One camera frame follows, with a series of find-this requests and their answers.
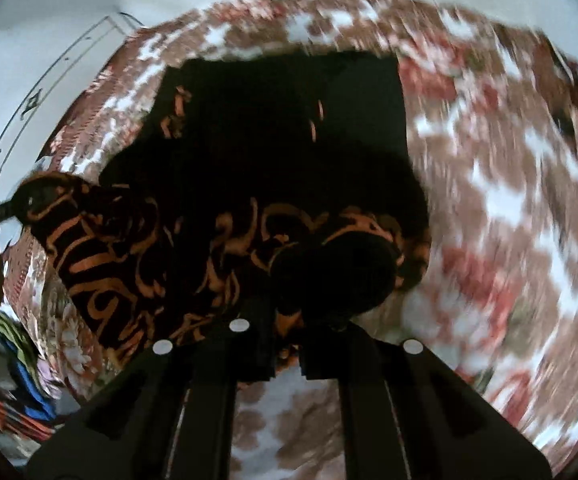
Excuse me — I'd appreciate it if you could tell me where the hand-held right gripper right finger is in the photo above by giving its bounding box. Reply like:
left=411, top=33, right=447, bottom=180
left=298, top=321, right=556, bottom=480

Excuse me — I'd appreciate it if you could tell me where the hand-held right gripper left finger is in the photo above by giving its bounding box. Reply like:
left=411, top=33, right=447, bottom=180
left=26, top=304, right=276, bottom=480

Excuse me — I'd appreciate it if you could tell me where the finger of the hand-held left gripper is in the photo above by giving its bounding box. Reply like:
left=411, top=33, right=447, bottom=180
left=0, top=182, right=40, bottom=223

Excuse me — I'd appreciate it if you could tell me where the black orange patterned hoodie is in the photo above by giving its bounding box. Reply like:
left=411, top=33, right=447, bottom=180
left=16, top=50, right=432, bottom=372

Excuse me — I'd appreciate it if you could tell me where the pile of colourful clothes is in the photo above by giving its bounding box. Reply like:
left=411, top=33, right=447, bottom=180
left=0, top=310, right=67, bottom=443

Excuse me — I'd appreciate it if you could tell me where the white wooden headboard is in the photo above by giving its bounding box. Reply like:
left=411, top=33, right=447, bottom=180
left=0, top=11, right=146, bottom=208

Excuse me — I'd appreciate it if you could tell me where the floral brown blanket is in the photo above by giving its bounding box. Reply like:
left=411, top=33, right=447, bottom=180
left=1, top=0, right=578, bottom=480

